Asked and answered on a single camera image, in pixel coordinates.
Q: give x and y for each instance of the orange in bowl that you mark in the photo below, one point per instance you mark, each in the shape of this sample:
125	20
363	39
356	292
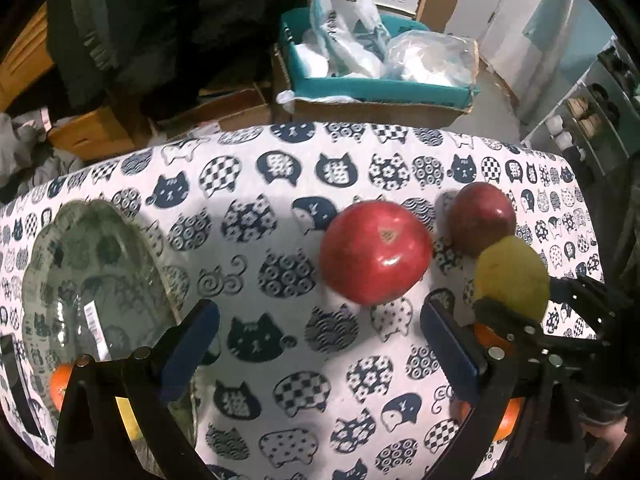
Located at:
58	384

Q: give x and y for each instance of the green glass bowl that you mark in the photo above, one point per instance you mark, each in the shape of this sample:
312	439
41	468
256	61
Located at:
96	283

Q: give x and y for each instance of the cat pattern tablecloth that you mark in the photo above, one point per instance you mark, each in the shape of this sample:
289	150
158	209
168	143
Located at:
301	383

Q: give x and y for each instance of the hanging dark coats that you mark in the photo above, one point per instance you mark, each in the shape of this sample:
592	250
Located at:
160	53

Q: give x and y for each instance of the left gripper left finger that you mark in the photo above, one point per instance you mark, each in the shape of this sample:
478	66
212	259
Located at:
92	441

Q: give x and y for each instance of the grey jacket pile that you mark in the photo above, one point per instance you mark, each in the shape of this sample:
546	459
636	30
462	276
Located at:
28	159

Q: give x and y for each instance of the wooden louvered cabinet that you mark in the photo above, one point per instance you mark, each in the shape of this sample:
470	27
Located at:
27	60

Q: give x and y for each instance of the small dark red apple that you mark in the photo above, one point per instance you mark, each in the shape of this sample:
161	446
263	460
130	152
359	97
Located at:
479	216

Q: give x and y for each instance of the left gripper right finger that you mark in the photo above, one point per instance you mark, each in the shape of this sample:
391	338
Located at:
546	442

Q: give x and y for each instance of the teal lined cardboard box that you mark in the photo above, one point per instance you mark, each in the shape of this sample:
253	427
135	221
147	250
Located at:
303	98

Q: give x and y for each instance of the orange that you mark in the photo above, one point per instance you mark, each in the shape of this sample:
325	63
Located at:
58	384
508	421
487	338

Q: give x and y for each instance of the small cardboard box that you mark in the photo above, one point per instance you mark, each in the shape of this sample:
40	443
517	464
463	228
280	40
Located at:
241	108

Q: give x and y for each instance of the shoe rack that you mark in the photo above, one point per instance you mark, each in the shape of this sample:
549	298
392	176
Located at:
593	130

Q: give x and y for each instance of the wooden drawer box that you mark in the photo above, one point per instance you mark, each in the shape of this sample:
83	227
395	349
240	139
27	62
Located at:
92	136

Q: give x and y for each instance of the yellow lemon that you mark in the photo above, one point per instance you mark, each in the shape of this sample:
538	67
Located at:
511	272

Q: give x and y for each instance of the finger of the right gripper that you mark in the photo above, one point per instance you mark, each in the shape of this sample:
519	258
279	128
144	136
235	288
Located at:
527	337
591	299

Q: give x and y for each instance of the white patterned plastic bag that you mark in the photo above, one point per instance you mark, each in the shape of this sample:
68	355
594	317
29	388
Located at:
352	35

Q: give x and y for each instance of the clear plastic bag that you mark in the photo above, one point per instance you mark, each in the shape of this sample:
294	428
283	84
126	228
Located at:
427	57

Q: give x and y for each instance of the large red apple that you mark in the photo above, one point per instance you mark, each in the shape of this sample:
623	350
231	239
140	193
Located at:
374	252

